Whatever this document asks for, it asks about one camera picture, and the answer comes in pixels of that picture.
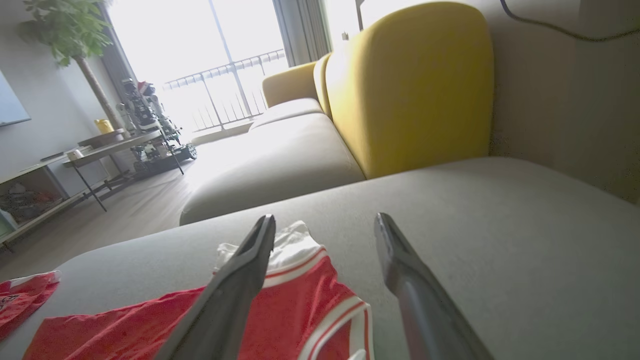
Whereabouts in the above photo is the red jersey shirt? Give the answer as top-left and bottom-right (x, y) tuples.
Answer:
(0, 270), (62, 342)

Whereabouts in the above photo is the large grey sofa ottoman seat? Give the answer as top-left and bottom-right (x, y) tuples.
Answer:
(0, 156), (640, 360)

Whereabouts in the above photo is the black-legged side table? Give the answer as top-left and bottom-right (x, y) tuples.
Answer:
(62, 129), (185, 212)

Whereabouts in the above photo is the low white TV cabinet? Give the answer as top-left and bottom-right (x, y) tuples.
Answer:
(0, 145), (126, 246)

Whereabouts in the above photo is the grey back cushion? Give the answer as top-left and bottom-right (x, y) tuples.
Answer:
(179, 112), (367, 227)

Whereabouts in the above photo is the grey window curtain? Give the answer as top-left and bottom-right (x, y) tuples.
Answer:
(97, 0), (140, 101)
(272, 0), (332, 68)

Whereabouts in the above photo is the small grey sofa seat cushion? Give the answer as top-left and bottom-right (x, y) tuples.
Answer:
(249, 97), (325, 132)

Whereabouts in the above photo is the large yellow sofa back cushion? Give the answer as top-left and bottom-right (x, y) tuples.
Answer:
(325, 1), (495, 180)

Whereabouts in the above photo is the narrow yellow sofa back cushion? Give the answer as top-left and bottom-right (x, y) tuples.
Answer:
(313, 52), (334, 120)

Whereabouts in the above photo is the green indoor tree plant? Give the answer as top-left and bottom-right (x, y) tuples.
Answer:
(19, 0), (126, 133)

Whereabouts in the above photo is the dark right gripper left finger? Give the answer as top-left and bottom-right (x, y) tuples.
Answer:
(155, 214), (277, 360)

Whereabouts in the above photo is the dark cable on sofa back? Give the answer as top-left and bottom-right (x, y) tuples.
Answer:
(499, 0), (640, 43)

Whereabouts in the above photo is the red jersey white striped trim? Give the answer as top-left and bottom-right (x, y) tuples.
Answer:
(22, 220), (375, 360)

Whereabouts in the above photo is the grey-brown sofa back cushion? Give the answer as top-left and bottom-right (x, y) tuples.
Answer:
(487, 0), (640, 205)

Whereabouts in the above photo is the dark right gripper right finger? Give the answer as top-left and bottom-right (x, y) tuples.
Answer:
(374, 212), (493, 360)

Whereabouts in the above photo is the wall-mounted flat screen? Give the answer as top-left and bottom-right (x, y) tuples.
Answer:
(0, 70), (32, 127)

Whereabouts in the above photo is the yellow sofa armrest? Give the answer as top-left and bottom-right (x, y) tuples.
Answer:
(262, 61), (318, 108)

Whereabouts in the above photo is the wheeled toy robot model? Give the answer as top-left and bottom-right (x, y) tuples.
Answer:
(116, 77), (198, 173)

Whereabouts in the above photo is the metal balcony railing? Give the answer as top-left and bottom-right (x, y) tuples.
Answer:
(162, 48), (290, 132)

